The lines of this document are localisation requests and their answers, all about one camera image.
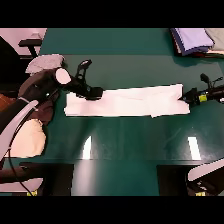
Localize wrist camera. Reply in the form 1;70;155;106
75;59;93;85
199;72;212;90

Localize black cable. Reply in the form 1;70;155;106
7;124;37;196

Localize white T-shirt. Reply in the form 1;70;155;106
63;83;191;119

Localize lavender garment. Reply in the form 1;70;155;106
170;27;215;57

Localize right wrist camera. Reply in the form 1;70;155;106
199;72;212;90

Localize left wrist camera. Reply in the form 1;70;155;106
75;59;93;85

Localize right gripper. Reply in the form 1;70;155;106
181;87;202;107

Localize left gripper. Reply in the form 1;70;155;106
77;83;105;101

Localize brown garment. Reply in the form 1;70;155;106
18;90;62;126

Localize cream garment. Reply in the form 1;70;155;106
4;118;47;159

